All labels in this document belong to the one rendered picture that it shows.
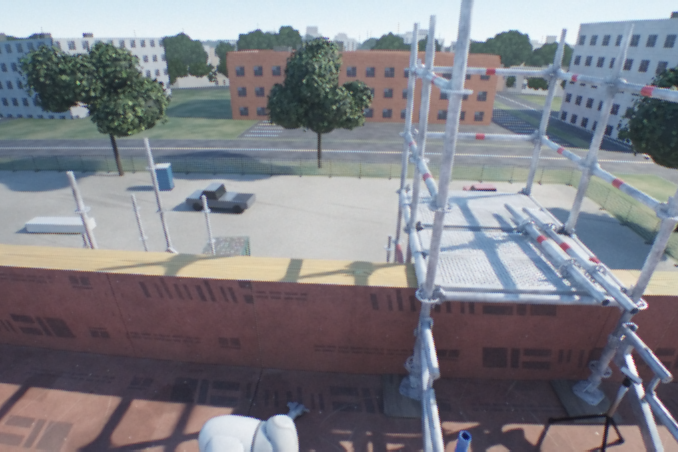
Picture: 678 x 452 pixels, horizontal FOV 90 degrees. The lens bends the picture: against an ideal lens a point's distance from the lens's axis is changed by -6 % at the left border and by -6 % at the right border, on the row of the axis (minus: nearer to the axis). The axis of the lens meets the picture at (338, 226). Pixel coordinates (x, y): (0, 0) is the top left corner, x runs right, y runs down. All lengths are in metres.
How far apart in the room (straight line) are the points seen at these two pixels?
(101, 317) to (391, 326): 1.84
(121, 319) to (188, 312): 0.48
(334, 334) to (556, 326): 1.30
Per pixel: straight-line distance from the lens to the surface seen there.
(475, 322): 2.27
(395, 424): 2.30
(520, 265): 2.33
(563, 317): 2.43
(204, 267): 2.29
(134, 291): 2.48
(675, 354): 3.05
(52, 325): 3.09
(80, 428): 2.65
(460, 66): 1.54
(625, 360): 2.46
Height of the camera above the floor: 1.89
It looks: 27 degrees down
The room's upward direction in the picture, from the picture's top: straight up
